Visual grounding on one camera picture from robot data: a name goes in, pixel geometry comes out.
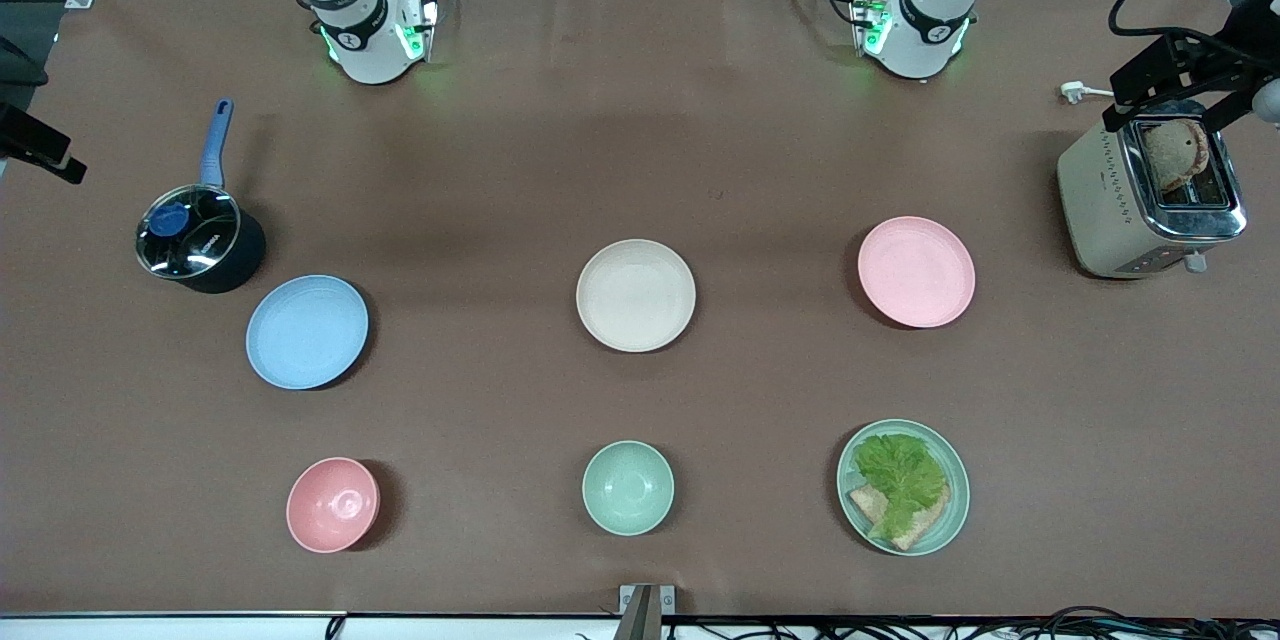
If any black cable bundle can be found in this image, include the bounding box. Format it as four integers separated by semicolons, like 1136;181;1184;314
690;604;1280;640

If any green lettuce leaf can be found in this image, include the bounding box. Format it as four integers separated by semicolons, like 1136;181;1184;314
850;433;949;541

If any beige chrome toaster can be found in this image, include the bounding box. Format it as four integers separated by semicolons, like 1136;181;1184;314
1056;98;1250;281

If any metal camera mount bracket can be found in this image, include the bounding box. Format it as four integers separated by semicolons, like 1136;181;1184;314
614;584;678;640

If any glass lid with blue knob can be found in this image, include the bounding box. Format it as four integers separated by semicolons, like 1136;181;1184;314
135;184;243;280

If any dark pot with blue handle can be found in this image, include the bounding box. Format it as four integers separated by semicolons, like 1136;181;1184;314
135;98;268;296

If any brown table cover sheet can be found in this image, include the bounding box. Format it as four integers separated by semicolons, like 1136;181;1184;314
0;0;1280;619

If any green plate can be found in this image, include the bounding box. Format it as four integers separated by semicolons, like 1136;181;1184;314
836;418;972;558

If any toasted bread slice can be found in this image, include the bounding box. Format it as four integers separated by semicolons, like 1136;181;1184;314
1143;118;1213;194

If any light blue plate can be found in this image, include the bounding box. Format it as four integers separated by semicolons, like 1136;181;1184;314
245;274;370;392

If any pink bowl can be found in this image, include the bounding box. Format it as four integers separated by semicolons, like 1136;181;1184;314
286;457;382;554

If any brown bread slice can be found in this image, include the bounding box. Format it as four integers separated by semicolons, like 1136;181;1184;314
849;482;952;552

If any green bowl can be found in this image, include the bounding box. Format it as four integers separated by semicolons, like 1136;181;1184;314
581;440;676;537

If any beige plate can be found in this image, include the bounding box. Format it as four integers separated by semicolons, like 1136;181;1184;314
575;238;698;354

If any pink plate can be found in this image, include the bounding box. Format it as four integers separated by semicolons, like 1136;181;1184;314
857;215;977;330

